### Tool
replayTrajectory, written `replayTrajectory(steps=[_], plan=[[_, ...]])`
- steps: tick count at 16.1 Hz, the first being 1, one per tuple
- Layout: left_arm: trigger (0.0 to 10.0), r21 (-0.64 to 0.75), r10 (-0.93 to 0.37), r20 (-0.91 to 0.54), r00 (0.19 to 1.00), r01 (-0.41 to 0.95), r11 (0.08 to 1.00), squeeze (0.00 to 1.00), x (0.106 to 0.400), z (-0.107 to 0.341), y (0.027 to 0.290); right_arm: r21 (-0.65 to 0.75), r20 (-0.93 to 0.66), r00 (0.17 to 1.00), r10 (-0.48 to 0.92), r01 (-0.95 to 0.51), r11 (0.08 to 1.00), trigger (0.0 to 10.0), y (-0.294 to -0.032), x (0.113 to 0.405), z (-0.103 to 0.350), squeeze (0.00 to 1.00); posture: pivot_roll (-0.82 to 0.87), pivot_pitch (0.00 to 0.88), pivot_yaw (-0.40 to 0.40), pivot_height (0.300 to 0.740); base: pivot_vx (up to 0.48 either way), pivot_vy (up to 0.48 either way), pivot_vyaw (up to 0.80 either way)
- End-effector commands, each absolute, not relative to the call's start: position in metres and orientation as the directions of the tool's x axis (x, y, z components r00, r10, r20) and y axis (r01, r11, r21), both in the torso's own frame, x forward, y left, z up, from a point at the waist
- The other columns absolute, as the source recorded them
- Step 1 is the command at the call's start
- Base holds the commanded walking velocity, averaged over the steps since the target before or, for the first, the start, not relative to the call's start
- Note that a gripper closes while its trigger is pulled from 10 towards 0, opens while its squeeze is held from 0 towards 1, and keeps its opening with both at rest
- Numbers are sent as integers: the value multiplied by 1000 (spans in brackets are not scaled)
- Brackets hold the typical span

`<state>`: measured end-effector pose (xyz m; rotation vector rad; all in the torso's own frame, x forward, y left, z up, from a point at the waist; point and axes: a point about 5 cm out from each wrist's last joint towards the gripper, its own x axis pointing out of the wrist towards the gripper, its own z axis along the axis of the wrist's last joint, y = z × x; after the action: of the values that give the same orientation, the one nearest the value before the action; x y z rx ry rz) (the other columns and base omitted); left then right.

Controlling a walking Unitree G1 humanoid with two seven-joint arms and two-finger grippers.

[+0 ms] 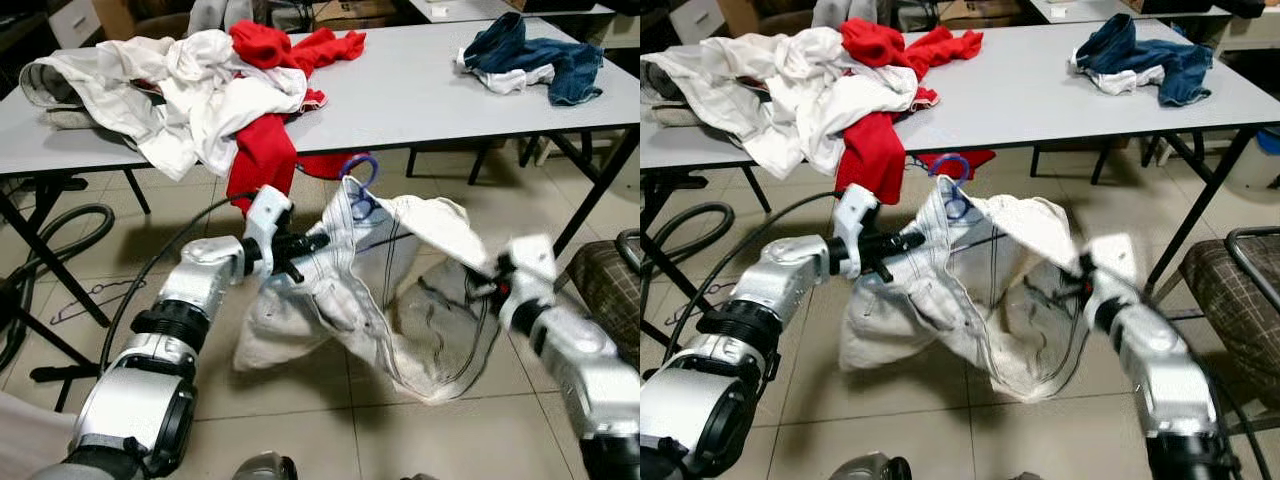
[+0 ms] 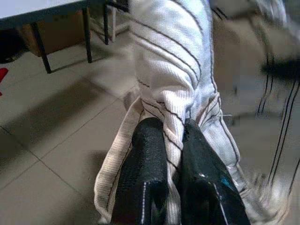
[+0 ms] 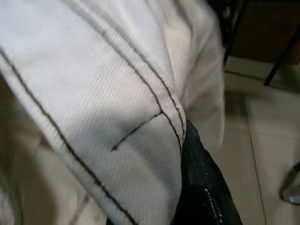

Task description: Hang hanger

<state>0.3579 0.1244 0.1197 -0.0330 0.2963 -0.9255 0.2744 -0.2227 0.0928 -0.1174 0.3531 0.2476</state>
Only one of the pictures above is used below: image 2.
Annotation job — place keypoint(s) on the red cloth garment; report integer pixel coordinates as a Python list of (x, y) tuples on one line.
[(2, 75)]

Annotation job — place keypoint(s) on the brown cardboard box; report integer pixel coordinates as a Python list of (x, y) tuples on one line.
[(61, 35)]

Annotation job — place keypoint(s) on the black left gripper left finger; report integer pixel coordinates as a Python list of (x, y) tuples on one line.
[(143, 175)]

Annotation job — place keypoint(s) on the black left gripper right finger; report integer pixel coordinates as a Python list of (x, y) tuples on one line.
[(204, 187)]

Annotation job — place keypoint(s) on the cream jacket with dark stitching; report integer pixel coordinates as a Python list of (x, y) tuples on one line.
[(168, 58)]

